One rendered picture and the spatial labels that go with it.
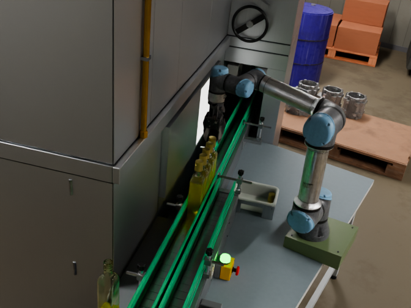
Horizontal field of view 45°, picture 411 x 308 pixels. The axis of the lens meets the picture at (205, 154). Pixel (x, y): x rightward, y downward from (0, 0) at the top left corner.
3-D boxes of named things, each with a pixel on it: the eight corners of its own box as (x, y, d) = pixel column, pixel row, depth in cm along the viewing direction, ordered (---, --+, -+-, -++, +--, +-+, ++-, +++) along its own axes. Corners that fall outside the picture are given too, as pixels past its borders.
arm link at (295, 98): (358, 105, 200) (255, 60, 219) (348, 113, 192) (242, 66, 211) (347, 129, 206) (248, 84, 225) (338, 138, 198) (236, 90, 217)
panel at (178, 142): (210, 115, 291) (216, 60, 274) (214, 116, 290) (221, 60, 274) (158, 197, 214) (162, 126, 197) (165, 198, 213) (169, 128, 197)
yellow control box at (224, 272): (216, 267, 212) (218, 253, 209) (233, 271, 211) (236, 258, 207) (213, 277, 206) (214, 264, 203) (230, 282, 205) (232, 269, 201)
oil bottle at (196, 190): (189, 210, 224) (193, 170, 214) (201, 213, 223) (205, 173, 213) (186, 217, 219) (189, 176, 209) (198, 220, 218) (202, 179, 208)
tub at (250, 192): (235, 191, 264) (237, 178, 260) (277, 200, 260) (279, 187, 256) (228, 209, 249) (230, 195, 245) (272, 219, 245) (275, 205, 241)
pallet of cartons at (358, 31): (388, 54, 787) (403, 2, 748) (370, 71, 702) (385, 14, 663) (304, 33, 846) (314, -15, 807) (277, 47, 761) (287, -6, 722)
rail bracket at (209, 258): (204, 272, 191) (207, 245, 184) (222, 277, 189) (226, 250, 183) (201, 279, 187) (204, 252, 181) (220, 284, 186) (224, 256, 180)
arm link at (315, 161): (322, 224, 218) (347, 110, 192) (308, 241, 206) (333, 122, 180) (296, 214, 223) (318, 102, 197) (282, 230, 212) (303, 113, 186)
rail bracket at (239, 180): (216, 186, 243) (219, 164, 237) (250, 194, 240) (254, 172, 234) (215, 189, 240) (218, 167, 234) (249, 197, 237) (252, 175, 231)
